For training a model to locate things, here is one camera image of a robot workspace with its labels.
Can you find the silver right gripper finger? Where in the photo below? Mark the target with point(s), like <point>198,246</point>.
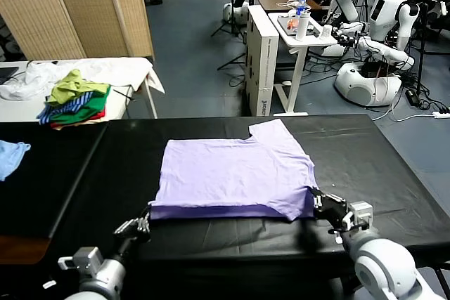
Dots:
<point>337,201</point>
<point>318,201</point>

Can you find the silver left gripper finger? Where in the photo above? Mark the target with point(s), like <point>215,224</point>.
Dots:
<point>145,222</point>
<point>126,227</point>

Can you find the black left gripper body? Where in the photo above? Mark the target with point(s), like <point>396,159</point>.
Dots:
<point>128,240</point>

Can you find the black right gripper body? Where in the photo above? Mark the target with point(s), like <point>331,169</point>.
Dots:
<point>334,212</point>

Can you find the lavender t-shirt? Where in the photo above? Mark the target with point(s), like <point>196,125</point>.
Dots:
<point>228,173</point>

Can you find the small white robot base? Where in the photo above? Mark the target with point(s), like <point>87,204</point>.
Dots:
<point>240,13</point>

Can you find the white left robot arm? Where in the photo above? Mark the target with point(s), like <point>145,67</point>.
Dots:
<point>102,279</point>

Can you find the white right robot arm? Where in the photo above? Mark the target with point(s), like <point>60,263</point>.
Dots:
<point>383,265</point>

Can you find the large black table cover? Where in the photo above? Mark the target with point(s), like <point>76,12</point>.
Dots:
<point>369,159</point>

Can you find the beige garment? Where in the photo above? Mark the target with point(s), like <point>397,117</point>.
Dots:
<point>84,122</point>

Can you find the red garment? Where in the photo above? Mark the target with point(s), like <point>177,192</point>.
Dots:
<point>96,116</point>

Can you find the black power adapter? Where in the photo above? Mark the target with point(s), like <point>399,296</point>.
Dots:
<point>412,97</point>

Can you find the light blue garment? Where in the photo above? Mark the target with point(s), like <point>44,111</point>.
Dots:
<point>10,159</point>

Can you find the blue striped garment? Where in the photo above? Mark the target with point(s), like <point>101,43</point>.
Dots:
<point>75,102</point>

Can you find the white power strip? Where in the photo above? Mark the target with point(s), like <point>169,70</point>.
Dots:
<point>441,114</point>

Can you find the white standing desk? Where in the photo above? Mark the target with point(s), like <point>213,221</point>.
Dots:
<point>299,64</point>

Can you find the tall white cardboard box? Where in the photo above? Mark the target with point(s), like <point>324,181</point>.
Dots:
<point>263,64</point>

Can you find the lime green garment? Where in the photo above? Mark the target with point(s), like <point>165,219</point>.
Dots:
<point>72,85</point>

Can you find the white table cloth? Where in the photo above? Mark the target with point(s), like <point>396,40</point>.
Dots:
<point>119,70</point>

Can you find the white folding side table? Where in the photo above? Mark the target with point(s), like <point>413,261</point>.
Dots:
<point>21,108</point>

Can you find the black tripod stand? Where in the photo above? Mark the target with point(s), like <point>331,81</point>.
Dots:
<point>232,63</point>
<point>233,5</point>

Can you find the white paper cup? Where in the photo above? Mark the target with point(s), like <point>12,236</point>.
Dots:
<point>327,32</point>

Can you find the black pole stand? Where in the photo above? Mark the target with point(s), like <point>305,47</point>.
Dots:
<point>421,50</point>

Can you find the white thermos bottle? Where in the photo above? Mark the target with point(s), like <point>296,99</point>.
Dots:
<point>302,27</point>

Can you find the crumpled white garment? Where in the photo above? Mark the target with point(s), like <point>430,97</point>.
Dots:
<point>31,80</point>

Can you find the grey tray with orange item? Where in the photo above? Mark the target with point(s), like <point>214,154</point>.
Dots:
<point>286,26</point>

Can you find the black laptop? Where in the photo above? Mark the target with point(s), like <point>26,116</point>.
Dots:
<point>7,74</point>

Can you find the clear water bottle blue cap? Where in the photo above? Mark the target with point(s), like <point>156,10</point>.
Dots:
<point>301,5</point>

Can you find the bamboo folding screen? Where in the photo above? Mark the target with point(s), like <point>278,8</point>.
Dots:
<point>70,8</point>

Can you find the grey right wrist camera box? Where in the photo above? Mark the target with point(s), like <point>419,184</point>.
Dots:
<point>362,212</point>

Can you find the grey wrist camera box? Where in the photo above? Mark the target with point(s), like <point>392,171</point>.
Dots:
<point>362,212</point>
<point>84,259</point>

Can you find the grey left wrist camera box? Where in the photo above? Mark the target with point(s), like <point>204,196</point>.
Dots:
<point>84,259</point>

